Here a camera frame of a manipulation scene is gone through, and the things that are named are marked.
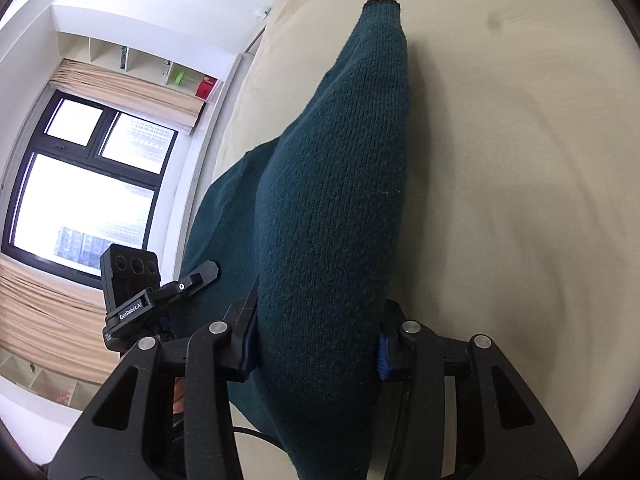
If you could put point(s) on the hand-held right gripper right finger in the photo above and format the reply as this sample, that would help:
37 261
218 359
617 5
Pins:
383 355

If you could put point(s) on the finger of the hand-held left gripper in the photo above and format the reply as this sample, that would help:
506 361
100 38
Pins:
197 277

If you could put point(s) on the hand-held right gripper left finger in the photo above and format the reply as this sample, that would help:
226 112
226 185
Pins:
247 350

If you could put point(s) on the dark teal knit sweater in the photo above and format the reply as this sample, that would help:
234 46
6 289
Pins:
330 220

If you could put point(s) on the black framed window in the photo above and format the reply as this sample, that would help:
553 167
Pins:
85 200

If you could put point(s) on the beige curtain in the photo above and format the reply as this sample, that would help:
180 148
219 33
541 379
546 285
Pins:
130 95
45 320

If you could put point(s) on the white cubby cabinet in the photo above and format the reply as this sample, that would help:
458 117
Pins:
45 385

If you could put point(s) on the red box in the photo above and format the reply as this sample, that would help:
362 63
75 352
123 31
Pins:
206 88

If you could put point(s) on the green item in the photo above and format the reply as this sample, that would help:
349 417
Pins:
177 79

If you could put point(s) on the dark slim item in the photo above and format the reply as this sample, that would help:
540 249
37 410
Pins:
123 57

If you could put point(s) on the bed with cream sheet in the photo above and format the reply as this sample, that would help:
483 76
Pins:
510 160

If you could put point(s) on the white wall shelf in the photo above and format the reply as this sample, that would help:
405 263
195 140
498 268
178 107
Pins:
145 57

